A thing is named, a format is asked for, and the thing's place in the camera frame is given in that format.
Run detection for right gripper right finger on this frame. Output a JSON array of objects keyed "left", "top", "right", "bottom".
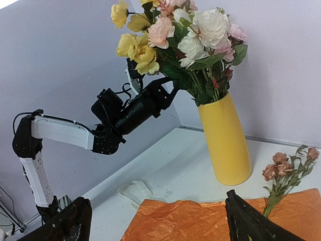
[{"left": 225, "top": 189, "right": 303, "bottom": 240}]

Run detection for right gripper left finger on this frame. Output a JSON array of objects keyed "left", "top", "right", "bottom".
[{"left": 20, "top": 197, "right": 92, "bottom": 241}]

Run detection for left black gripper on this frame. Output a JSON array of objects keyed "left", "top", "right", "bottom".
[{"left": 91, "top": 77, "right": 179, "bottom": 135}]

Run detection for yellow flower stem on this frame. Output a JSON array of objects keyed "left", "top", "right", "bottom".
[{"left": 110, "top": 1, "right": 159, "bottom": 75}]

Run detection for cream printed ribbon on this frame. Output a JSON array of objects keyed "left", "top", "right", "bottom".
[{"left": 117, "top": 180, "right": 153, "bottom": 210}]

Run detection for yellow ceramic vase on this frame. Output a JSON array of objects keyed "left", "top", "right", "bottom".
[{"left": 198, "top": 93, "right": 252, "bottom": 186}]

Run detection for white and pink flowers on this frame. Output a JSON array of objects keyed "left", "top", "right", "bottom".
[{"left": 141, "top": 1, "right": 248, "bottom": 106}]

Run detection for brown rose stem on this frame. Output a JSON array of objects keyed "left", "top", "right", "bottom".
[{"left": 262, "top": 145, "right": 320, "bottom": 217}]

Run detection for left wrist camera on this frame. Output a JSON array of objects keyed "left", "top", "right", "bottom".
[{"left": 125, "top": 58, "right": 144, "bottom": 95}]

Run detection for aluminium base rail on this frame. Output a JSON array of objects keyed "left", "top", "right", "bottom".
[{"left": 0, "top": 194, "right": 73, "bottom": 236}]

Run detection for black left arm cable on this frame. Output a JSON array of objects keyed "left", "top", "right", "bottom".
[{"left": 12, "top": 111, "right": 35, "bottom": 129}]

